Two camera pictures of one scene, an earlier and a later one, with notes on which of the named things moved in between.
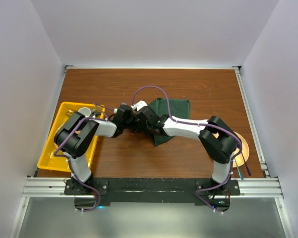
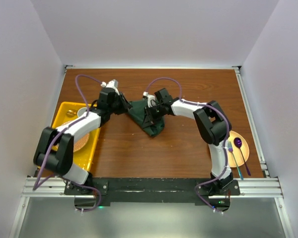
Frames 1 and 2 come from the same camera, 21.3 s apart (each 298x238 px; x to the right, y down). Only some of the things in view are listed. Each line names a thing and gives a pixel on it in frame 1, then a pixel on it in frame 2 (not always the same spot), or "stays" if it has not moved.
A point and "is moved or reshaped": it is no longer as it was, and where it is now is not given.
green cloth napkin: (180, 108) is moved or reshaped
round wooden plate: (243, 156) stays
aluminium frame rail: (39, 187) stays
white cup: (85, 111) stays
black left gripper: (133, 129) -> (125, 105)
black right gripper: (141, 125) -> (149, 115)
